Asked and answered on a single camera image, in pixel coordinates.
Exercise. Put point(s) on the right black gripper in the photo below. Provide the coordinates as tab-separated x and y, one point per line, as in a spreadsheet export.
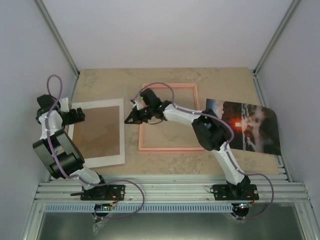
137	119

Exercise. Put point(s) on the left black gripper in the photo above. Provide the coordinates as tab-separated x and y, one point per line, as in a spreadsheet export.
81	116

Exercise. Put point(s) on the pink wooden picture frame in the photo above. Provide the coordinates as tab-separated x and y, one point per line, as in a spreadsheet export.
176	113

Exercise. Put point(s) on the sunset landscape photo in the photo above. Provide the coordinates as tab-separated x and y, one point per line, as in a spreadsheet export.
255	127

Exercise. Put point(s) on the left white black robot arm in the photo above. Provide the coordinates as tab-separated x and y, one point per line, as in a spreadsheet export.
59	154

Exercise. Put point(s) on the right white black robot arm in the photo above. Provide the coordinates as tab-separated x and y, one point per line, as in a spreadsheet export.
212	133

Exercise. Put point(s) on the brown cardboard backing board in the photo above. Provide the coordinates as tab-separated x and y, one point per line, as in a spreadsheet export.
99	135

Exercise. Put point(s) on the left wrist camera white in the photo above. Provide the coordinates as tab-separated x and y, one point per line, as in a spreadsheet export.
64	104

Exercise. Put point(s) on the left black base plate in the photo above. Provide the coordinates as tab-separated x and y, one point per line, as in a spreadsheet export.
111	192

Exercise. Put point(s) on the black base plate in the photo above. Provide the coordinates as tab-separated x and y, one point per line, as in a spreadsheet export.
111	192
223	192

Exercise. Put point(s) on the grey slotted cable duct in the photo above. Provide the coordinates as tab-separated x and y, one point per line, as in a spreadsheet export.
126	208

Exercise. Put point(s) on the aluminium rail base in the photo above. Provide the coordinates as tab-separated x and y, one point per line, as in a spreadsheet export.
185	177

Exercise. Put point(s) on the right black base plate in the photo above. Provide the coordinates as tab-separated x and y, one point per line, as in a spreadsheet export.
223	192

